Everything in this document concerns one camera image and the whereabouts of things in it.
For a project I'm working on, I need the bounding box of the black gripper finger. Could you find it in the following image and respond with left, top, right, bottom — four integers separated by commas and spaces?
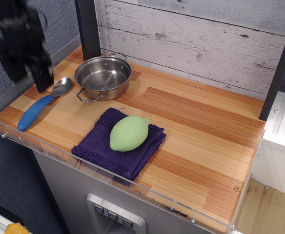
0, 55, 27, 84
29, 61, 54, 92

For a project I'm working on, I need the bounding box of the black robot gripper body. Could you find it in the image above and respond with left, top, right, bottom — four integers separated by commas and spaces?
0, 14, 52, 67

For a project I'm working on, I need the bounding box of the blue handled metal spoon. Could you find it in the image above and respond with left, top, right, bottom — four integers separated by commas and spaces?
17, 77, 72, 132

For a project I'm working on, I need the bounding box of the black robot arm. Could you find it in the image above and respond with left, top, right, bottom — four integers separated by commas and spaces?
0, 0, 54, 92

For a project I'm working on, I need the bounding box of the yellow object at corner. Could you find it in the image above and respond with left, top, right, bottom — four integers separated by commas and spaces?
4, 223, 30, 234

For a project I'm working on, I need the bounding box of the stainless steel pot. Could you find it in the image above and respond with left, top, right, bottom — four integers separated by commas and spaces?
75, 53, 132, 102

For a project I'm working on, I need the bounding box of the clear acrylic table guard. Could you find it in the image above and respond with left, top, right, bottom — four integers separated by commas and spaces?
0, 35, 266, 234

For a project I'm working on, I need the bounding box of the purple folded towel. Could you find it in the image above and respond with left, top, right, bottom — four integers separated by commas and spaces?
71, 108, 166, 181

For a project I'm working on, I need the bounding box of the green toy lemon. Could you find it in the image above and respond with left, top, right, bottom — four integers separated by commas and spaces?
110, 116, 150, 152

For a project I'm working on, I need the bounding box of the grey dispenser button panel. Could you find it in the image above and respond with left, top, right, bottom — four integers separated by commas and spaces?
87, 193, 147, 234

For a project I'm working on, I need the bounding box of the white ribbed side counter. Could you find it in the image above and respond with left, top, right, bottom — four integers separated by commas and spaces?
251, 92, 285, 193

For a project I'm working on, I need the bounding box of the black left vertical post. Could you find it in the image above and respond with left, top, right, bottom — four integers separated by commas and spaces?
75, 0, 101, 61

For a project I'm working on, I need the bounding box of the black vertical post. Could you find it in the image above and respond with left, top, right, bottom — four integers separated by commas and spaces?
259, 46, 285, 121
75, 0, 101, 61

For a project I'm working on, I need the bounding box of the black right vertical post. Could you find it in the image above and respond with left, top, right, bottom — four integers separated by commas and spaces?
259, 46, 285, 121

